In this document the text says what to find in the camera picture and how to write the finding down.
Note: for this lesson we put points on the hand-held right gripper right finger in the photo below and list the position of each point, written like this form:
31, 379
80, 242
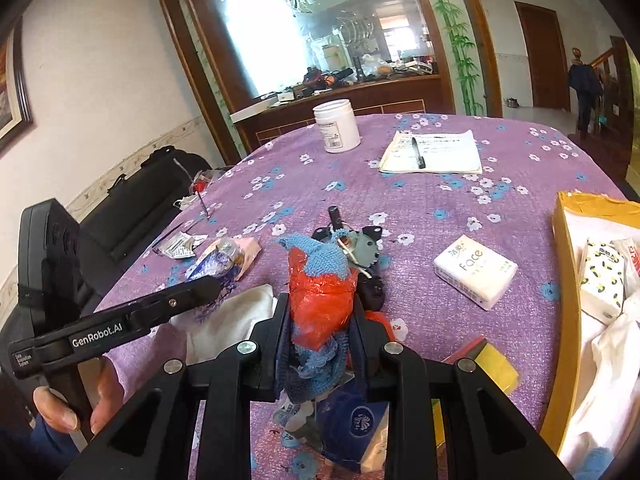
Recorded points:
361, 360

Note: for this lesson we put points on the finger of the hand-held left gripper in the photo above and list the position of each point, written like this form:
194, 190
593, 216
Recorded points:
175, 302

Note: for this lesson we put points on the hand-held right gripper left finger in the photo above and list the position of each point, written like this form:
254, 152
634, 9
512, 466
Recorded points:
281, 360

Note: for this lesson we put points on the blue-print clear plastic bag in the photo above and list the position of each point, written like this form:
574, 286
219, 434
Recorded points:
210, 262

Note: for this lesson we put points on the dark blue tissue packet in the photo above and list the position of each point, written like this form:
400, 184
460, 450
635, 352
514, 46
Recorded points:
350, 425

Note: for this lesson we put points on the red plastic bag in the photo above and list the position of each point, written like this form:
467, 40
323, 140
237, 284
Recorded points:
320, 305

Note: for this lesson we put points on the blue knit cloth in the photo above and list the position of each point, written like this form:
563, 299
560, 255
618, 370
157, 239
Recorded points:
320, 260
597, 462

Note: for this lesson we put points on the plain white tissue pack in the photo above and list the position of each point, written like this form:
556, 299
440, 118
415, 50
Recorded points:
475, 272

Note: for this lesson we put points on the yellow cardboard box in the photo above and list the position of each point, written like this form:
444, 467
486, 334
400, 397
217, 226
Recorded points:
562, 270

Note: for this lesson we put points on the bee-print white tissue pack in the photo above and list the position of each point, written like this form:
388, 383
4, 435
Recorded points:
602, 280

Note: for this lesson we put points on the silver packet with red print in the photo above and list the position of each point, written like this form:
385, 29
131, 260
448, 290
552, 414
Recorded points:
631, 257

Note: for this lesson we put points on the person's left hand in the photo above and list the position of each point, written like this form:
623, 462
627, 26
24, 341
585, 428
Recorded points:
112, 395

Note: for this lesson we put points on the white cloth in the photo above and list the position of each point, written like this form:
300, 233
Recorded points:
610, 385
225, 320

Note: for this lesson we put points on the crumpled white wrapper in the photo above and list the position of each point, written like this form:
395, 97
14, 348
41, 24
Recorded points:
182, 246

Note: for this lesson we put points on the thin metal rod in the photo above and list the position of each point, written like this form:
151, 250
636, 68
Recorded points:
204, 205

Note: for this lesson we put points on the black geared motor gadget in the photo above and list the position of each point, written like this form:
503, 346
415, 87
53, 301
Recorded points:
365, 250

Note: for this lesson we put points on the black bag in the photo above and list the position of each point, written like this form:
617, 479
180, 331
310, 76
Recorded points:
145, 195

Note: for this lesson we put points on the pile of plastic bags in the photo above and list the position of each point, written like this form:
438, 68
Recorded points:
197, 185

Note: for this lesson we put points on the purple floral tablecloth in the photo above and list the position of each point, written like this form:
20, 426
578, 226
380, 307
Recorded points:
400, 210

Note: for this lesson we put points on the black pen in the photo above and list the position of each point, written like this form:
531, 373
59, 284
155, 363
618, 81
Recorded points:
418, 152

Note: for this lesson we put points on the stack of white papers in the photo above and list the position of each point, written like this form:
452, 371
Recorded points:
445, 152

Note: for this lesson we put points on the white plastic jar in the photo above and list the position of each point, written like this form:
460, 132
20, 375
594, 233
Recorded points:
337, 127

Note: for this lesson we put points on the pile of assorted clutter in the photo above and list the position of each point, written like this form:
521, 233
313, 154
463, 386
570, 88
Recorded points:
350, 77

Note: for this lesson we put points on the wood-framed glass partition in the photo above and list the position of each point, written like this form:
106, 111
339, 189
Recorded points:
280, 20

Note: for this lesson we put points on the brown wooden door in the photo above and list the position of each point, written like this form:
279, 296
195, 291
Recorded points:
542, 55

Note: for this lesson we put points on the wooden stair railing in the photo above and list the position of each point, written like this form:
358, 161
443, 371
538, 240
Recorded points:
617, 100

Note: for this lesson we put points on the framed wall painting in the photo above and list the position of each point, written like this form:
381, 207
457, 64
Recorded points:
12, 90

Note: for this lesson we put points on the green bamboo wall decoration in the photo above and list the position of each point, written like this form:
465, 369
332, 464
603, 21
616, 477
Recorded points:
452, 35

